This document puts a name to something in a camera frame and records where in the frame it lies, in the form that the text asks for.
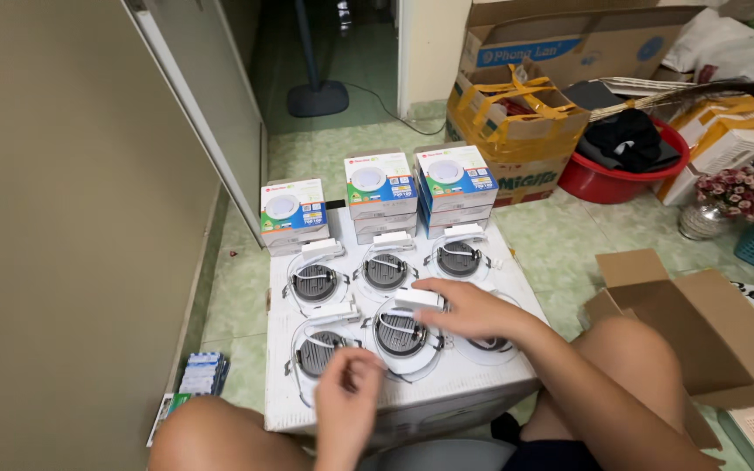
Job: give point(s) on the person's right hand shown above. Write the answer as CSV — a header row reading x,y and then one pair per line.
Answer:
x,y
482,314

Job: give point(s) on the person's left hand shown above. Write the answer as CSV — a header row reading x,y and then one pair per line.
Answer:
x,y
347,392

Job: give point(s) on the person's right fingers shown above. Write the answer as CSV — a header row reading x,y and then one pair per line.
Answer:
x,y
439,307

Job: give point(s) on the person's left fingers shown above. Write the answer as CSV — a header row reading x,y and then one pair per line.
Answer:
x,y
351,369

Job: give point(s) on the white lamp driver unit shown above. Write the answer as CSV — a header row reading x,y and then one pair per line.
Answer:
x,y
416,299

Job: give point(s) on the group of round recessed downlights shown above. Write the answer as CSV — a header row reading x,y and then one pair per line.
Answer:
x,y
385,271

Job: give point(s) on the person's grey shirt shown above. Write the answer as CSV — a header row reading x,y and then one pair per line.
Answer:
x,y
436,456

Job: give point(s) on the stacks of downlight cartons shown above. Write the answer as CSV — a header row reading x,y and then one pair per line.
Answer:
x,y
380,186

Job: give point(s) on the person's left leg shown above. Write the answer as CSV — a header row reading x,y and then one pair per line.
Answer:
x,y
233,438

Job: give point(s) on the person's leg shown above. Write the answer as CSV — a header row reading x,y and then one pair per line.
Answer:
x,y
632,353
233,438

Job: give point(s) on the small black object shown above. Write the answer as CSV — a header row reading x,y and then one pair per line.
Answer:
x,y
336,204

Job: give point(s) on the pack of blue packets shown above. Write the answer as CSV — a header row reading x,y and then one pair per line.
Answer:
x,y
203,374

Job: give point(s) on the person's black shorts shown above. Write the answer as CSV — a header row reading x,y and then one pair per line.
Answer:
x,y
547,458

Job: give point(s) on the cardboard box with yellow tape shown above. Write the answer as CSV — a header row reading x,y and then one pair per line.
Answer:
x,y
521,140

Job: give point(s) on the green printed leaflet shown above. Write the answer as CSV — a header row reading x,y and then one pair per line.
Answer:
x,y
167,415

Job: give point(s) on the person's right leg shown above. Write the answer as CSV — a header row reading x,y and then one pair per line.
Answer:
x,y
632,353

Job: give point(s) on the red plastic basin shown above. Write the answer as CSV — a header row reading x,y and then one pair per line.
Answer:
x,y
612,186

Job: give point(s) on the dark blue fan stand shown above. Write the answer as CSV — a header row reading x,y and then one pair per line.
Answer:
x,y
318,98

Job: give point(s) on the black clothes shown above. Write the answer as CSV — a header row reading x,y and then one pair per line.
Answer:
x,y
626,140

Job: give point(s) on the open brown cardboard box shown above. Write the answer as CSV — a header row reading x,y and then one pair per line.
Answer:
x,y
711,327

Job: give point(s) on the large cardboard box blue label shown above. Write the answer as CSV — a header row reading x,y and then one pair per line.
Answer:
x,y
567,46

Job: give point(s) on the grey metal door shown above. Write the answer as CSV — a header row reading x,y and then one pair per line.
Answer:
x,y
213,98

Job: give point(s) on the vase of pink flowers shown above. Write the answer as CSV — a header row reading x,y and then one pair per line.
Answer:
x,y
734,193

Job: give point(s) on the grass broom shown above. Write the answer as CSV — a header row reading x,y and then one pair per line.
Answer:
x,y
691,95

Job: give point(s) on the taped carton with white basket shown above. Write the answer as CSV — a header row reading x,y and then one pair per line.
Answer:
x,y
730,147

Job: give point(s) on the white plastic bags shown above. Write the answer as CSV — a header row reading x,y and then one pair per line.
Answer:
x,y
724,46

